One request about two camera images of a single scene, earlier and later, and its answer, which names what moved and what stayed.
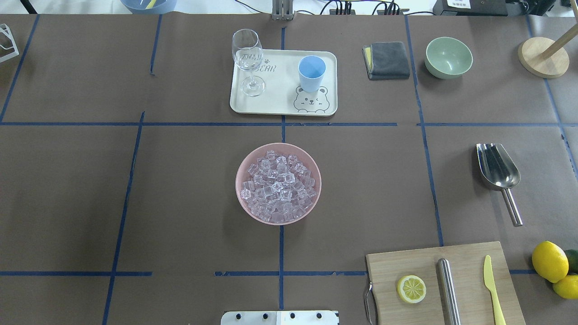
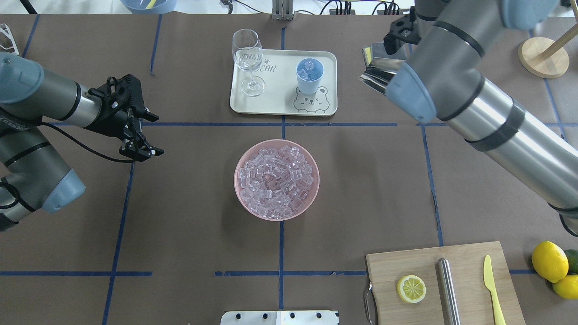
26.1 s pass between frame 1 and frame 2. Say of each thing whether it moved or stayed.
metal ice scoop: moved
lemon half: stayed
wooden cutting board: stayed
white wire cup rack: stayed
